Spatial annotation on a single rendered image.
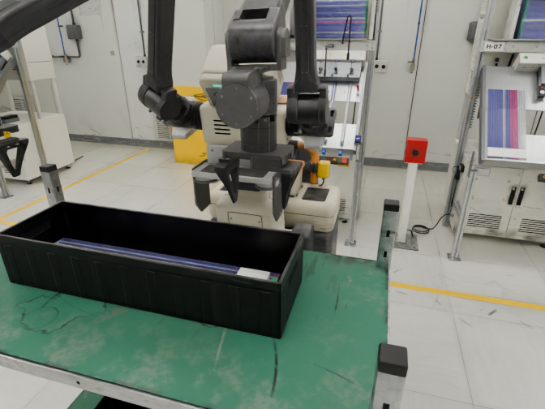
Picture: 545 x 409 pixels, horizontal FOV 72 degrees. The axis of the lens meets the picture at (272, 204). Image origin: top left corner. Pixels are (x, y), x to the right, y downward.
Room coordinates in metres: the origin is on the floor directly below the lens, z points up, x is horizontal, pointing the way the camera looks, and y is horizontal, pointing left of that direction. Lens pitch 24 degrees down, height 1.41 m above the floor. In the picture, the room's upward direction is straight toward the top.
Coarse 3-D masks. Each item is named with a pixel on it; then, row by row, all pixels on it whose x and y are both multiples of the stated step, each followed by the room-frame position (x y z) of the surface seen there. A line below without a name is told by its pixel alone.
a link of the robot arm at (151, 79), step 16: (160, 0) 1.00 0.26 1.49; (160, 16) 1.01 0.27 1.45; (160, 32) 1.03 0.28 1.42; (160, 48) 1.04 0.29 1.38; (160, 64) 1.06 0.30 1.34; (144, 80) 1.12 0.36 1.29; (160, 80) 1.07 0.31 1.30; (176, 96) 1.10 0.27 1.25; (160, 112) 1.08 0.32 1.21; (176, 112) 1.13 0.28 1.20
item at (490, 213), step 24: (456, 144) 3.01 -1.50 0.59; (480, 168) 2.49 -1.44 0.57; (504, 168) 2.45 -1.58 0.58; (528, 168) 2.41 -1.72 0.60; (456, 192) 2.67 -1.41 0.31; (480, 192) 2.48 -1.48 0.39; (504, 192) 2.44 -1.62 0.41; (528, 192) 2.40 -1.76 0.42; (456, 216) 2.51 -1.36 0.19; (480, 216) 2.48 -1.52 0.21; (504, 216) 2.43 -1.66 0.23; (528, 216) 2.39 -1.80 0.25
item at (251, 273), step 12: (60, 240) 0.73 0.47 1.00; (72, 240) 0.73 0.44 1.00; (120, 252) 0.68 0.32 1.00; (132, 252) 0.68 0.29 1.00; (144, 252) 0.68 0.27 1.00; (180, 264) 0.64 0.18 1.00; (192, 264) 0.64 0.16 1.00; (204, 264) 0.64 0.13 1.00; (216, 264) 0.64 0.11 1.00; (252, 276) 0.59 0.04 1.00; (264, 276) 0.59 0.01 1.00; (276, 276) 0.59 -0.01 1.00
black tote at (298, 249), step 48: (0, 240) 0.63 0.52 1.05; (48, 240) 0.74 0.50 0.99; (96, 240) 0.78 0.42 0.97; (144, 240) 0.74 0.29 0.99; (192, 240) 0.71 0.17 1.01; (240, 240) 0.67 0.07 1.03; (288, 240) 0.65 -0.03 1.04; (48, 288) 0.61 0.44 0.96; (96, 288) 0.58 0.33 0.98; (144, 288) 0.55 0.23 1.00; (192, 288) 0.52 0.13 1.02; (240, 288) 0.50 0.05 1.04; (288, 288) 0.53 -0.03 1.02
